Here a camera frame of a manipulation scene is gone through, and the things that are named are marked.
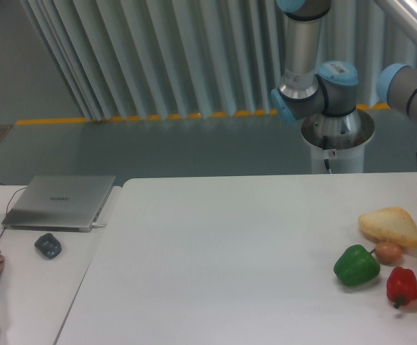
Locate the yellow triangular bread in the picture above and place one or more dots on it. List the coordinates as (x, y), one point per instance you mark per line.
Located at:
(391, 224)

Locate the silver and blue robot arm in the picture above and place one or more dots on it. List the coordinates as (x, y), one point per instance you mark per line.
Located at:
(325, 95)

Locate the brown egg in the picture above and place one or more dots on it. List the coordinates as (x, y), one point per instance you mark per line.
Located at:
(388, 253)

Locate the red bell pepper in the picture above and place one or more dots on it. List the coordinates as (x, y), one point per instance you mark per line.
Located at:
(401, 287)

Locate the green bell pepper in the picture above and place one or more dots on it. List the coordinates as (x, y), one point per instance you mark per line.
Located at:
(356, 266)

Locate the white usb plug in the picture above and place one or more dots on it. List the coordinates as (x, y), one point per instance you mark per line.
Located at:
(98, 226)

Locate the white pleated curtain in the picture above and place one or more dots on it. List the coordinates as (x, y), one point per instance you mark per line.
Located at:
(193, 59)

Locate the silver closed laptop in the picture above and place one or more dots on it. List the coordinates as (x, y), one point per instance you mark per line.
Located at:
(60, 203)

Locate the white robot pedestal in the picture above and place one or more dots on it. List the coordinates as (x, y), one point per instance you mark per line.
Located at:
(338, 158)

